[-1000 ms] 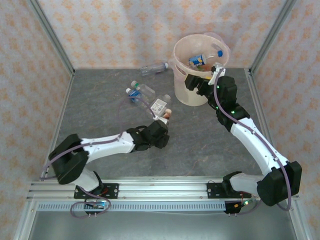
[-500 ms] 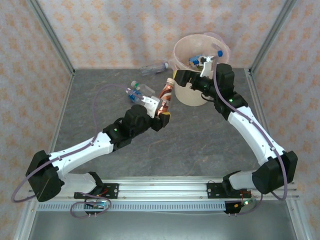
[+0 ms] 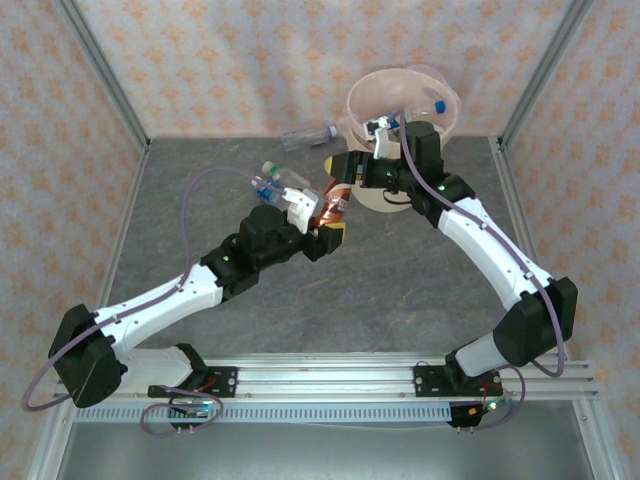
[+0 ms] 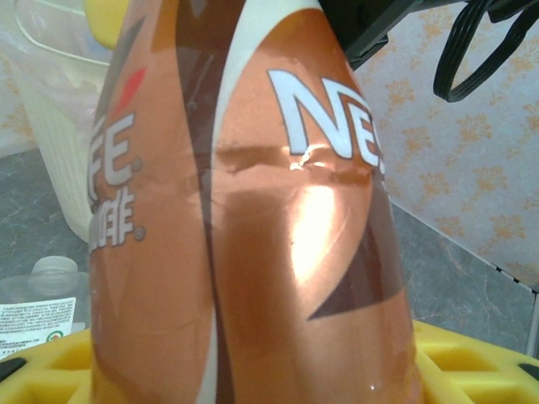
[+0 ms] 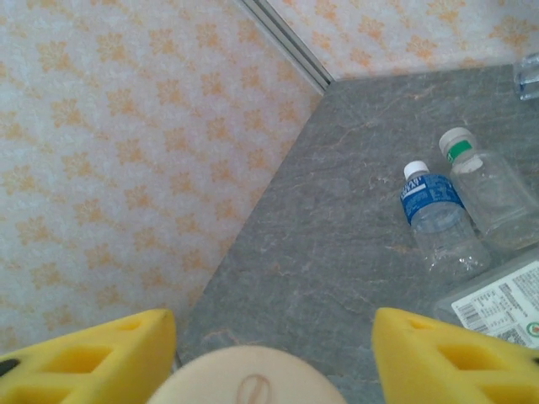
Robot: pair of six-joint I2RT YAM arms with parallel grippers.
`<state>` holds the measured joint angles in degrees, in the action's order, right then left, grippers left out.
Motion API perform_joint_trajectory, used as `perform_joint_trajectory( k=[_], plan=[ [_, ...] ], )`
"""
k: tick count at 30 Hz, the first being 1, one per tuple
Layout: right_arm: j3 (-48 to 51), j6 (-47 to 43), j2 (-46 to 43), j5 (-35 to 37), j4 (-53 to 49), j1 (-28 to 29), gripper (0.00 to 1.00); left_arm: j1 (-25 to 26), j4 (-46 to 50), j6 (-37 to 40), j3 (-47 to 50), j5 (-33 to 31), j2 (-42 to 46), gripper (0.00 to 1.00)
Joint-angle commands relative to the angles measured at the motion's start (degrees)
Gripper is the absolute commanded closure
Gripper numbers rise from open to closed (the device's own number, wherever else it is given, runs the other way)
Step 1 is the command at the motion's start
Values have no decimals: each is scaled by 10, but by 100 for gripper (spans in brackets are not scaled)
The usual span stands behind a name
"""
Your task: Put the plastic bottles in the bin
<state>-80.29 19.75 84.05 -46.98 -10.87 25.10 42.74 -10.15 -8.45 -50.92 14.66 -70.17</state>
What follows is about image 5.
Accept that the wide clear bottle green band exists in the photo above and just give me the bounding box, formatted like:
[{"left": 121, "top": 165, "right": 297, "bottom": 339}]
[{"left": 438, "top": 127, "right": 539, "bottom": 253}]

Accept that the aluminium frame post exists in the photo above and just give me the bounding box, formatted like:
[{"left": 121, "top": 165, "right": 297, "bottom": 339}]
[{"left": 237, "top": 0, "right": 336, "bottom": 93}]

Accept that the clear bottle white label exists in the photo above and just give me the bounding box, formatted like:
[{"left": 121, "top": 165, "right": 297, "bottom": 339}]
[{"left": 433, "top": 256, "right": 539, "bottom": 350}]

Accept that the blue label bottle white cap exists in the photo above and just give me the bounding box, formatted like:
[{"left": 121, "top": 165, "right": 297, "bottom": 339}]
[{"left": 398, "top": 160, "right": 493, "bottom": 284}]

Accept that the brown coffee drink bottle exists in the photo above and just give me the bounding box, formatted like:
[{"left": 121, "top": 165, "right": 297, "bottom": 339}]
[{"left": 145, "top": 347, "right": 349, "bottom": 404}]

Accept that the clear bottle without label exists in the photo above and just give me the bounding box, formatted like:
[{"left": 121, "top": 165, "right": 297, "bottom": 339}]
[{"left": 512, "top": 52, "right": 539, "bottom": 102}]

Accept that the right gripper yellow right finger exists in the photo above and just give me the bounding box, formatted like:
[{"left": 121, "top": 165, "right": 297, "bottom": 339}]
[{"left": 372, "top": 306, "right": 539, "bottom": 404}]

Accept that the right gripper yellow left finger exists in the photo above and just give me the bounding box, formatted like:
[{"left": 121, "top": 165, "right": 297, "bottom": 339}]
[{"left": 0, "top": 309, "right": 177, "bottom": 404}]

